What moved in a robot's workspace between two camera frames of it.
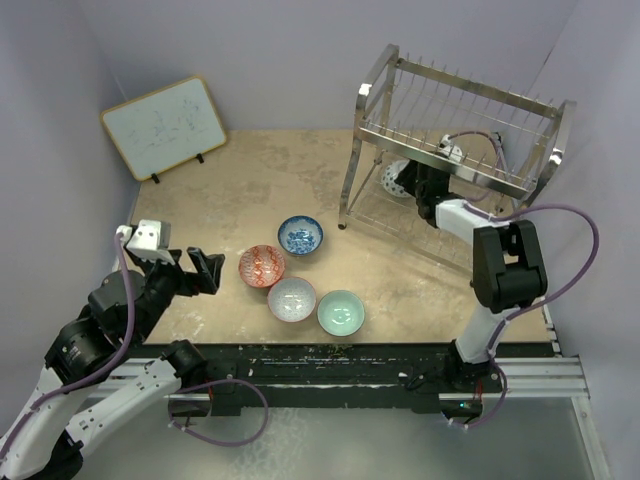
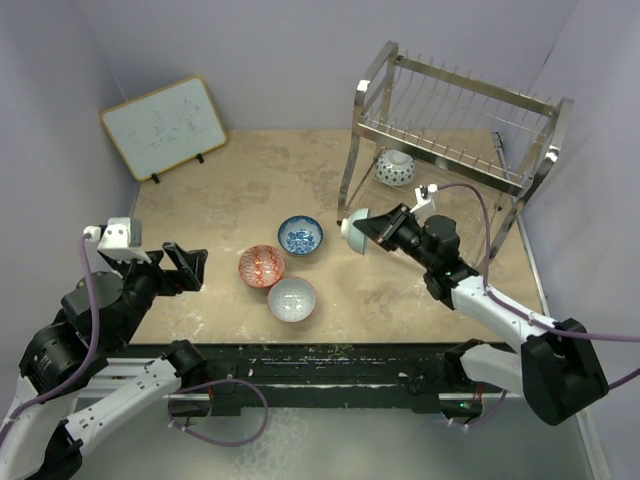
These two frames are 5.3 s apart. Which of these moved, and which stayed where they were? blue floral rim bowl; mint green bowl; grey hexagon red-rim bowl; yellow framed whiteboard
Moved: mint green bowl
Stayed: grey hexagon red-rim bowl; blue floral rim bowl; yellow framed whiteboard
